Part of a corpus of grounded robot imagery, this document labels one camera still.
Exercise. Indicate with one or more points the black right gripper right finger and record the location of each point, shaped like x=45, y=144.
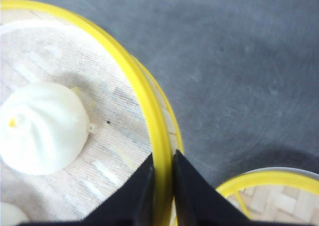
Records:
x=197, y=203

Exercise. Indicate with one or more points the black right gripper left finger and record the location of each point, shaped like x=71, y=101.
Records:
x=131, y=205

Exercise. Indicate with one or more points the woven bamboo steamer lid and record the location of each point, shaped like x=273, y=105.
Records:
x=275, y=195

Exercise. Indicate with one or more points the bamboo steamer basket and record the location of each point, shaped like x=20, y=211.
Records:
x=161, y=123

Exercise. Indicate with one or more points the white bun rear left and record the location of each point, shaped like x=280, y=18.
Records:
x=43, y=128

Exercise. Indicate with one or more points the white bun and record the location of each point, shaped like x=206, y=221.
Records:
x=11, y=215
x=43, y=128

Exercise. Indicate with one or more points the white bun rear right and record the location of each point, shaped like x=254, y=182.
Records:
x=11, y=215

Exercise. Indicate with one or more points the white steamer liner cloth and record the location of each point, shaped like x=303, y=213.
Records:
x=35, y=51

